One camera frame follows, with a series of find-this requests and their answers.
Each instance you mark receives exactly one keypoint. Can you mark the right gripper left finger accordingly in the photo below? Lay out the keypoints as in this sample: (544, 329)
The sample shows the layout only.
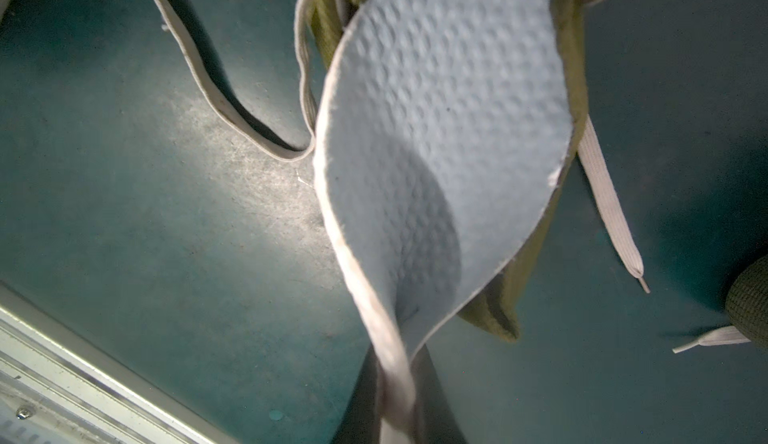
(361, 422)

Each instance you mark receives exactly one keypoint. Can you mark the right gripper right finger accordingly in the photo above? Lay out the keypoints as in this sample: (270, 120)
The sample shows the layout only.
(435, 422)

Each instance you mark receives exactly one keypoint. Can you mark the olive green shoe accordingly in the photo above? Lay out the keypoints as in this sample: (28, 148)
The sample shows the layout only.
(746, 307)
(319, 26)

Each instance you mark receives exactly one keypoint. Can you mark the light blue insole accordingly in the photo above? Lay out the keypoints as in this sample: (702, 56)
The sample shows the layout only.
(441, 134)

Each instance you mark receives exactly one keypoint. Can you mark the green table mat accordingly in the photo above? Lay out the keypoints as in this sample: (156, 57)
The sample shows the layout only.
(133, 216)

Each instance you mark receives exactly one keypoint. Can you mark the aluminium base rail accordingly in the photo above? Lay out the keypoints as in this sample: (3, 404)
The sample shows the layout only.
(58, 388)

